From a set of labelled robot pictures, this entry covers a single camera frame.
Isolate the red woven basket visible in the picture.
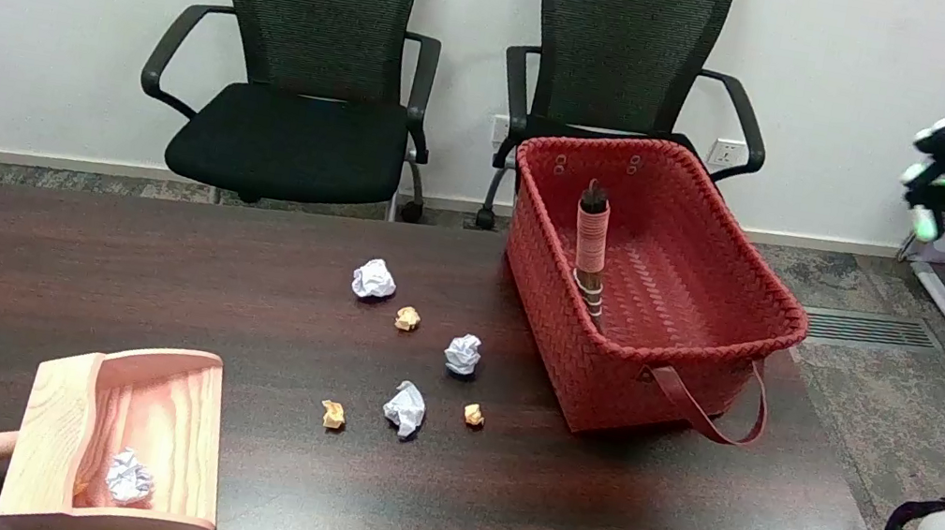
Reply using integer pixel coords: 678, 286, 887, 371
474, 117, 834, 466

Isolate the white crumpled paper ball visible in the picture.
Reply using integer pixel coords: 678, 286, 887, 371
102, 446, 159, 508
378, 378, 431, 441
441, 331, 486, 378
349, 255, 401, 303

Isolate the black mesh office chair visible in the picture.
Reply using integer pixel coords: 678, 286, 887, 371
123, 0, 459, 232
477, 0, 791, 272

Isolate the small brown straw broom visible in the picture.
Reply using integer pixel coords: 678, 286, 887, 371
560, 178, 628, 327

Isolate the wooden dustpan with handle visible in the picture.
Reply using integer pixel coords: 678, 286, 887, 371
0, 320, 244, 530

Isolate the metal floor vent grille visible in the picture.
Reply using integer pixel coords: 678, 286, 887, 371
801, 302, 945, 361

